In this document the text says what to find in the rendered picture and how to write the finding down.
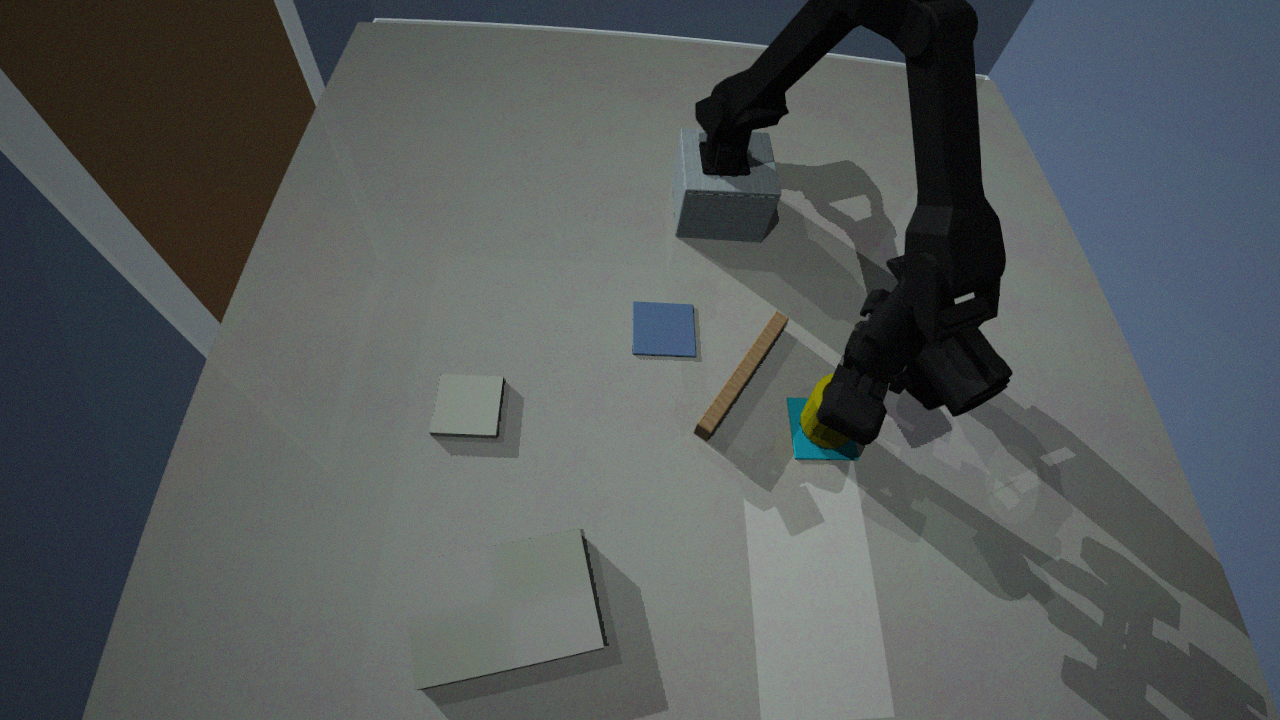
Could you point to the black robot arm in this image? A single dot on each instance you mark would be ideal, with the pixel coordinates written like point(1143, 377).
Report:
point(953, 243)

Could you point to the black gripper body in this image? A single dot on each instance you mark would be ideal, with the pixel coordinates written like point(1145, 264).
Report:
point(852, 408)

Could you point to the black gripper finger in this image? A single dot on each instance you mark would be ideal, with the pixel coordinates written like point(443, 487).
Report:
point(847, 350)
point(841, 375)

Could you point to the yellow cup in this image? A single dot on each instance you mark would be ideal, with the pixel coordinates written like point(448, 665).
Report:
point(818, 433)

